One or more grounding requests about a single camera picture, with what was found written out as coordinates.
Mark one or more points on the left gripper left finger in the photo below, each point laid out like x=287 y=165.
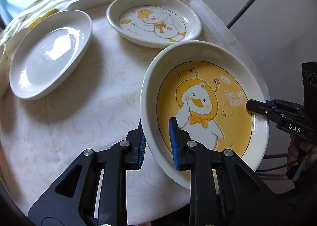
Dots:
x=92 y=190

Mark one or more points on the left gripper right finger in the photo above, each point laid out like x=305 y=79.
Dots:
x=224 y=189

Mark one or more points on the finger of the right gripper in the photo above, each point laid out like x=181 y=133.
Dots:
x=266 y=108
x=284 y=107

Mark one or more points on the yellow duck cartoon plate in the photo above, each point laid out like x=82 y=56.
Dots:
x=206 y=88

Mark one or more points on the white duck cartoon plate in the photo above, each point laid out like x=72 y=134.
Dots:
x=154 y=23

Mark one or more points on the plain white deep plate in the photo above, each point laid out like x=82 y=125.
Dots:
x=49 y=53

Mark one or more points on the person's right hand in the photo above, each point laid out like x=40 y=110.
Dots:
x=294 y=148

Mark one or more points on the black camera box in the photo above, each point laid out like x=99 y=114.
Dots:
x=309 y=72

